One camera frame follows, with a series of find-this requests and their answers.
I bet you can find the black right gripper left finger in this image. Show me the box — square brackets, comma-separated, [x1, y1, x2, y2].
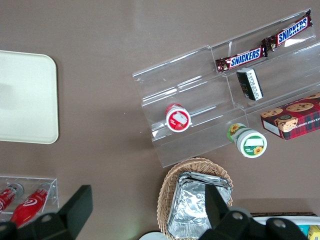
[31, 184, 94, 240]

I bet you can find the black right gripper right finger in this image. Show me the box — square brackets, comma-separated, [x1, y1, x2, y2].
[199, 184, 254, 240]

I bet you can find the foil-wrapped sandwich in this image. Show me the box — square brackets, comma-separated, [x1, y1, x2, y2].
[177, 170, 234, 204]
[167, 180, 230, 240]

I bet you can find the woven wicker basket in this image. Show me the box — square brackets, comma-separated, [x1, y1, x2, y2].
[156, 156, 235, 237]

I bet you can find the cream plastic tray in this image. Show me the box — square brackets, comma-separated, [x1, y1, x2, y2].
[0, 49, 60, 145]

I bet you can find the clear acrylic bottle holder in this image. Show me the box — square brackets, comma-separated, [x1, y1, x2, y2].
[0, 174, 60, 224]

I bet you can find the white plastic container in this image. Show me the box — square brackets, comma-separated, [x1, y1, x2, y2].
[250, 212, 320, 240]

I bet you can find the red drink bottle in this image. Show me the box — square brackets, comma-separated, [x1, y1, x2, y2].
[9, 182, 53, 229]
[0, 182, 25, 214]

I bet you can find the white round object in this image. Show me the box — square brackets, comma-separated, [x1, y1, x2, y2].
[139, 231, 166, 240]

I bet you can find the green sunflower yogurt cup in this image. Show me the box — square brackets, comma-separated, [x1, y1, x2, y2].
[226, 122, 268, 159]

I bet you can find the blue snack packet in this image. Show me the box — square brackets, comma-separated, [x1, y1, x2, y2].
[298, 223, 311, 236]

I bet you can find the red strawberry yogurt cup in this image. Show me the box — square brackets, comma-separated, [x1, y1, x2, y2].
[165, 102, 194, 133]

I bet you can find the yellow snack packet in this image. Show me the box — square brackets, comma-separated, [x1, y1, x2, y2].
[308, 224, 320, 240]

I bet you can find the clear acrylic tiered display shelf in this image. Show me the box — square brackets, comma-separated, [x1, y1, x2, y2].
[131, 8, 320, 169]

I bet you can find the red tartan cookie box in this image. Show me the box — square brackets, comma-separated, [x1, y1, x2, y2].
[259, 91, 320, 141]

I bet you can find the small black snack packet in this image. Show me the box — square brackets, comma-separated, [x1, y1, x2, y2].
[236, 67, 264, 102]

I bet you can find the Snickers chocolate bar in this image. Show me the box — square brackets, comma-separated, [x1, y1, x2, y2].
[261, 15, 314, 52]
[215, 46, 270, 74]

